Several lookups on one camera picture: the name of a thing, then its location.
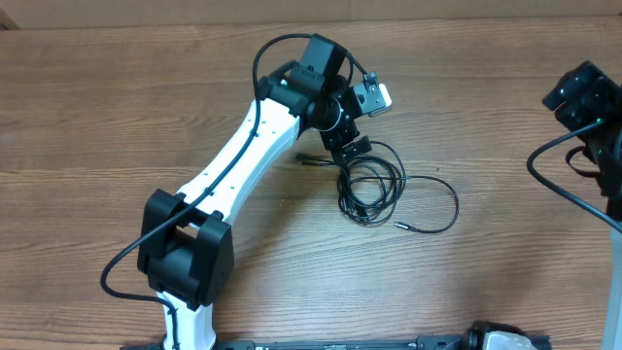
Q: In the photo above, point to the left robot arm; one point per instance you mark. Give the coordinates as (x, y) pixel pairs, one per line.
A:
(186, 239)

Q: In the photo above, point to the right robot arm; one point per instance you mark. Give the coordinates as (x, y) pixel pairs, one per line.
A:
(602, 146)

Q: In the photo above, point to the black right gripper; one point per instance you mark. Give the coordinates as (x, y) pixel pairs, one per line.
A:
(579, 93)

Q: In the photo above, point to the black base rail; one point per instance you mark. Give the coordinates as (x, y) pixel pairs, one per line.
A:
(481, 335)

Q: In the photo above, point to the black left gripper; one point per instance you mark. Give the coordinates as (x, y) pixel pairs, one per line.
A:
(337, 139)

